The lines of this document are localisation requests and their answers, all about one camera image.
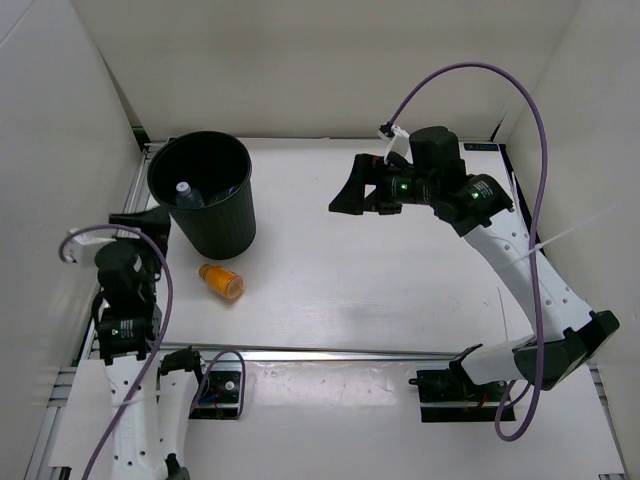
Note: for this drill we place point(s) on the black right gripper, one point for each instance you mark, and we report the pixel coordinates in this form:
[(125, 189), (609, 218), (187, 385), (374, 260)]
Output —
[(367, 170)]

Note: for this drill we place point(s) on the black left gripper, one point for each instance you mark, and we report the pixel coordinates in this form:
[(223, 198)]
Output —
[(156, 220)]

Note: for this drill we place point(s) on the grapefruit label clear bottle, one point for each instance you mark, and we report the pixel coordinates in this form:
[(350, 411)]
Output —
[(188, 197)]

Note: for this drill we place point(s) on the blue label clear bottle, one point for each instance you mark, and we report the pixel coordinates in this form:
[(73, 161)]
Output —
[(222, 195)]

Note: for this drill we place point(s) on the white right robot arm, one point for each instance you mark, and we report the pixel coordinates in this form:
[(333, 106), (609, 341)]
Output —
[(567, 330)]

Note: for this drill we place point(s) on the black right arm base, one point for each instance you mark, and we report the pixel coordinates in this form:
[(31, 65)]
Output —
[(443, 399)]

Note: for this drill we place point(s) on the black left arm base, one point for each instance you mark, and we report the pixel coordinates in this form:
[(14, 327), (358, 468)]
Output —
[(223, 395)]

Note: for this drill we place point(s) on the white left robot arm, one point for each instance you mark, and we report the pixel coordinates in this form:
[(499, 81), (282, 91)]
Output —
[(151, 395)]

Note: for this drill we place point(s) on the black ribbed plastic bin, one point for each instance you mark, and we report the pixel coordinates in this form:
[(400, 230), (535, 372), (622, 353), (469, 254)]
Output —
[(209, 161)]

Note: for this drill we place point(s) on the small orange juice bottle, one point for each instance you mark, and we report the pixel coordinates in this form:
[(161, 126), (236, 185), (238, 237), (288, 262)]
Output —
[(223, 282)]

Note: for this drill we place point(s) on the aluminium table edge rail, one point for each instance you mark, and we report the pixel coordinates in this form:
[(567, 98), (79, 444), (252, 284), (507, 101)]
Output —
[(291, 354)]

